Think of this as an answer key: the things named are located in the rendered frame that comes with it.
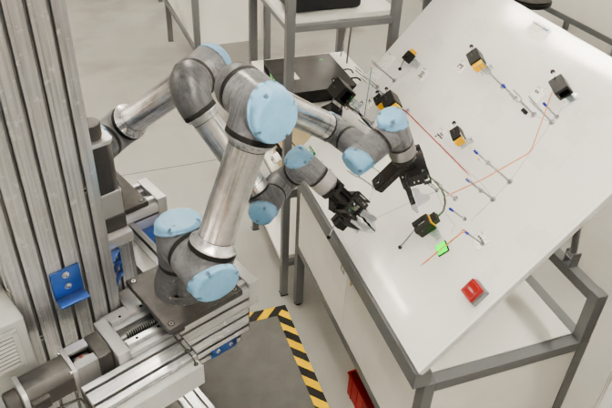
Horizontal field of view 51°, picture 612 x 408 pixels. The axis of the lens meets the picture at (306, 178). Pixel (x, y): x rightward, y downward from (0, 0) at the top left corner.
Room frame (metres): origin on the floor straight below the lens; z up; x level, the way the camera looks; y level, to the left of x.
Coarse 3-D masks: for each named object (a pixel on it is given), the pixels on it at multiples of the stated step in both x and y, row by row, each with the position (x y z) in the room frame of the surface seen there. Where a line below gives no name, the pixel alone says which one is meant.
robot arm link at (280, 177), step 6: (282, 168) 1.52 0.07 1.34; (270, 174) 1.55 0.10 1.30; (276, 174) 1.52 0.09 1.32; (282, 174) 1.51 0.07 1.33; (270, 180) 1.49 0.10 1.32; (276, 180) 1.49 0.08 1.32; (282, 180) 1.49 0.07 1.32; (288, 180) 1.50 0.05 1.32; (282, 186) 1.47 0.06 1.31; (288, 186) 1.49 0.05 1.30; (294, 186) 1.50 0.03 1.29; (288, 192) 1.48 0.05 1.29
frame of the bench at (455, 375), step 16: (560, 320) 1.50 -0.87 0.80; (512, 352) 1.35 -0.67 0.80; (528, 352) 1.35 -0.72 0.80; (544, 352) 1.36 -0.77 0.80; (560, 352) 1.38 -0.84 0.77; (576, 352) 1.41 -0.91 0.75; (448, 368) 1.28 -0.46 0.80; (464, 368) 1.28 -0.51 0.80; (480, 368) 1.28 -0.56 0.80; (496, 368) 1.29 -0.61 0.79; (512, 368) 1.32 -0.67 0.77; (576, 368) 1.42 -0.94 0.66; (368, 384) 1.51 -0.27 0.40; (432, 384) 1.22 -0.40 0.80; (448, 384) 1.24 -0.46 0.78; (416, 400) 1.23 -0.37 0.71; (560, 400) 1.41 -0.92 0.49
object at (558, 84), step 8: (552, 72) 1.75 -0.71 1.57; (552, 80) 1.69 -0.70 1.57; (560, 80) 1.67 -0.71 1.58; (552, 88) 1.67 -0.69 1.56; (560, 88) 1.65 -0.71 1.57; (568, 88) 1.65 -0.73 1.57; (560, 96) 1.66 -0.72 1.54; (568, 96) 1.70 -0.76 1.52; (576, 96) 1.69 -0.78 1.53; (568, 104) 1.68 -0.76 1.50
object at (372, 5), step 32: (256, 0) 2.86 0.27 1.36; (288, 0) 2.34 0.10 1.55; (384, 0) 2.64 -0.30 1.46; (256, 32) 2.86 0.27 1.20; (288, 32) 2.34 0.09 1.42; (256, 64) 2.82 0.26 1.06; (288, 64) 2.34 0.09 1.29; (352, 64) 2.87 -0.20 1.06; (256, 224) 2.86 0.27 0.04; (288, 224) 2.35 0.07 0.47; (288, 256) 2.35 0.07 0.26
